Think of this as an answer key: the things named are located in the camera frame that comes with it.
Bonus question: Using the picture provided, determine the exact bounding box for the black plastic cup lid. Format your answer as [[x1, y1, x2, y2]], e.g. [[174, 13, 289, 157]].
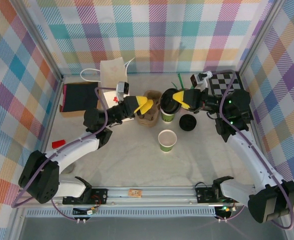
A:
[[161, 87, 182, 114]]

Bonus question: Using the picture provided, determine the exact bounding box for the white flower paper bag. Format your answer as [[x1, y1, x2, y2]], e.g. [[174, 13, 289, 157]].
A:
[[80, 57, 136, 123]]

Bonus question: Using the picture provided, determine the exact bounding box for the black cup lid stack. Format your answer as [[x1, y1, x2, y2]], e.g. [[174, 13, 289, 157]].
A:
[[179, 114, 197, 132]]

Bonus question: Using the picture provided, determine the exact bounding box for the brown pulp cup carrier stack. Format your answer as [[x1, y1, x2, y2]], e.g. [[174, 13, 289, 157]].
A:
[[136, 91, 162, 129]]

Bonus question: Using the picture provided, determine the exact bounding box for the black grey chessboard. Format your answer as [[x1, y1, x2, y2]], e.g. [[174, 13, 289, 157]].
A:
[[208, 71, 245, 97]]

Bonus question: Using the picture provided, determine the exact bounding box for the stack of napkins, black top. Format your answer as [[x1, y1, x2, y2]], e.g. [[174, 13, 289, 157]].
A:
[[59, 81, 103, 118]]

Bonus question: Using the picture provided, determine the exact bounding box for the pink napkin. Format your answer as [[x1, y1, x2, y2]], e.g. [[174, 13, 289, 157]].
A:
[[62, 84, 68, 111]]

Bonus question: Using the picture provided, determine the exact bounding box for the small red block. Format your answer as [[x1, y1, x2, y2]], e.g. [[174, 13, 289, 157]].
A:
[[52, 139, 66, 150]]

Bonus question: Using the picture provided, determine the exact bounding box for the flat grey oval object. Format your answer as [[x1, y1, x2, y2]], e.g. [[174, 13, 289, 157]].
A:
[[61, 162, 76, 175]]

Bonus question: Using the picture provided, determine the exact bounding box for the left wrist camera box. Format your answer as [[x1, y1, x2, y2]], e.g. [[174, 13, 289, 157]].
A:
[[116, 81, 130, 101]]

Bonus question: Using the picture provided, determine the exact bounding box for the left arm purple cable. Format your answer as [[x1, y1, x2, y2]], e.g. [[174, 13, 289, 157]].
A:
[[11, 86, 120, 222]]

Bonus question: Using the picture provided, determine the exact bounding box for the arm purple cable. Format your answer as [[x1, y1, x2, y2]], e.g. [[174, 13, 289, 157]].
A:
[[203, 69, 294, 230], [11, 86, 120, 222]]

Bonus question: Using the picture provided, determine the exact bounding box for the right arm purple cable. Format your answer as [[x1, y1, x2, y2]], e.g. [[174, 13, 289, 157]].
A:
[[203, 69, 294, 230]]

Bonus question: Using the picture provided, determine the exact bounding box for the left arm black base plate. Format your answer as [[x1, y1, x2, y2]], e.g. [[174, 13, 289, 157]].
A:
[[62, 187, 109, 206]]

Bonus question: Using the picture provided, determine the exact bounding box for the aluminium frame post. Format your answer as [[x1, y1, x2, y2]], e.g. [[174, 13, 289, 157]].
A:
[[11, 0, 64, 80], [238, 0, 287, 76]]

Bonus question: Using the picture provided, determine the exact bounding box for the aluminium mounting rail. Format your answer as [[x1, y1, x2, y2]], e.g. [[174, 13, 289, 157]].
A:
[[14, 184, 290, 208]]

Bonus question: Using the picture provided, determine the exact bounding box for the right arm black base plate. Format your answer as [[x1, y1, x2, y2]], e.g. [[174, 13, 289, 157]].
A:
[[195, 186, 242, 205]]

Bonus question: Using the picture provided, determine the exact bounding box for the small wired connector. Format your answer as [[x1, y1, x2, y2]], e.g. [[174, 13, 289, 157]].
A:
[[215, 205, 235, 215], [73, 206, 98, 216]]

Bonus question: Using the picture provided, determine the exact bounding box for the slotted grey cable duct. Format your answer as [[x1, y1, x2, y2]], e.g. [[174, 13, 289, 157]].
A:
[[26, 208, 216, 218]]

